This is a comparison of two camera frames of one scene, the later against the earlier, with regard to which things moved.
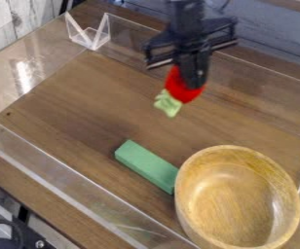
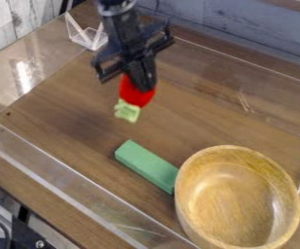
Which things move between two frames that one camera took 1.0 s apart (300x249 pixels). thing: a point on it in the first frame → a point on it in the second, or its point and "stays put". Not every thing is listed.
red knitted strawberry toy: (175, 92) → (132, 99)
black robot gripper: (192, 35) → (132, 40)
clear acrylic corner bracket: (90, 37) stays put
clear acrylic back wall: (267, 94) stays put
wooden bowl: (237, 199) stays put
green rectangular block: (148, 165) stays put
